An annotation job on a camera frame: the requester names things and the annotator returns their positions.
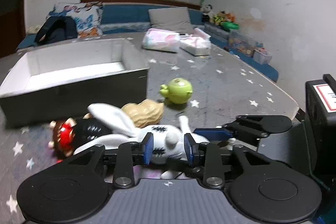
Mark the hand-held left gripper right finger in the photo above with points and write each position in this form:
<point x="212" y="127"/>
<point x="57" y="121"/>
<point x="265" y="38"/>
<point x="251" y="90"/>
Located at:
<point x="188" y="150"/>

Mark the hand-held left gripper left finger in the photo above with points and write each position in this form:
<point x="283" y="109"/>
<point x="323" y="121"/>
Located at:
<point x="148" y="148"/>

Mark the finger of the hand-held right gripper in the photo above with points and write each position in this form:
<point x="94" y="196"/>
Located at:
<point x="252" y="125"/>

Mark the white rabbit plush toy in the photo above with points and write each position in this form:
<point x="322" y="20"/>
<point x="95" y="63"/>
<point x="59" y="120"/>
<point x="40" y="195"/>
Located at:
<point x="168" y="134"/>

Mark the peanut plush toy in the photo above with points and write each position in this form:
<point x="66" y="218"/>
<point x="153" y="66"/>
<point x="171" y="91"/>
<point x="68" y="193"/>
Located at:
<point x="147" y="112"/>

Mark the green round toy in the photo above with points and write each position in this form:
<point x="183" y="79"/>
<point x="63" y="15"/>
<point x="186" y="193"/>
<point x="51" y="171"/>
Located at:
<point x="178" y="90"/>

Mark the red and black doll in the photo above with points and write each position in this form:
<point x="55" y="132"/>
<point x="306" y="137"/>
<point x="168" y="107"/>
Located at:
<point x="65" y="134"/>

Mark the grey storage box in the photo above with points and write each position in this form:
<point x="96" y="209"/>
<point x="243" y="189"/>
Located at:
<point x="78" y="98"/>

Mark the grey star-printed mat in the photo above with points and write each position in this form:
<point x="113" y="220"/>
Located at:
<point x="223" y="82"/>

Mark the small clear plastic box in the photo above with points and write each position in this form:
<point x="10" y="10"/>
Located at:
<point x="262" y="56"/>

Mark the clear box with colourful print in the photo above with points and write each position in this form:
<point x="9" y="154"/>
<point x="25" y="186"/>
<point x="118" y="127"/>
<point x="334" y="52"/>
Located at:
<point x="241" y="41"/>

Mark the white tissue packet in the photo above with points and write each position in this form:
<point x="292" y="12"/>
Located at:
<point x="195" y="43"/>

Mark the pink plastic packet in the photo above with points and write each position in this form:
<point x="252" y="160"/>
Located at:
<point x="160" y="40"/>

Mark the pile of colourful toys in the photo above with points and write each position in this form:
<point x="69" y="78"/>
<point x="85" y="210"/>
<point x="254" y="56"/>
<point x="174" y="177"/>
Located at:
<point x="225" y="19"/>

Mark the panda plush toy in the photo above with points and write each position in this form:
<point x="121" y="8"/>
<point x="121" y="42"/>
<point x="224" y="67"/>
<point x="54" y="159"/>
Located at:
<point x="207" y="11"/>

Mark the grey pillow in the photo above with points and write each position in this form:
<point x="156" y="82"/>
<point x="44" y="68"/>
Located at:
<point x="170" y="18"/>

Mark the butterfly print pillow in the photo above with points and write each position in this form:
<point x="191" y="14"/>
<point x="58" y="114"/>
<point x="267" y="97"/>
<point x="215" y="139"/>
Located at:
<point x="86" y="18"/>

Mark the dark blue backpack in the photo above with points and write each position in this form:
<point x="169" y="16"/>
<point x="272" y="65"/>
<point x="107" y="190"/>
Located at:
<point x="59" y="28"/>

